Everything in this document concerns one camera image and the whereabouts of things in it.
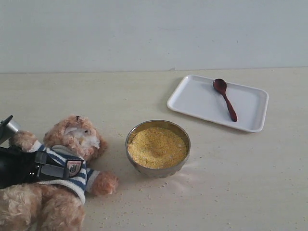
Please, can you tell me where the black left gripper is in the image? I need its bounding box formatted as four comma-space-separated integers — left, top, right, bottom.
0, 146, 69, 189

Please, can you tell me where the pink teddy bear striped sweater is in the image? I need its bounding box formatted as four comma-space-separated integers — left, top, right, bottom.
0, 115, 119, 231

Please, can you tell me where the dark red wooden spoon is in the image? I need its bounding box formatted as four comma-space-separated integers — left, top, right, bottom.
212, 78, 238, 122

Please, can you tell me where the steel bowl of yellow grain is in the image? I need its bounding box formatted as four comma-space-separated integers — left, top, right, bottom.
125, 120, 191, 178

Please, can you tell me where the white rectangular plastic tray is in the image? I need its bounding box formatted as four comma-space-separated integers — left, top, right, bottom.
167, 75, 269, 132

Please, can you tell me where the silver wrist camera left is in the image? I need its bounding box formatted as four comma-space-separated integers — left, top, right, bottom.
0, 115, 21, 144

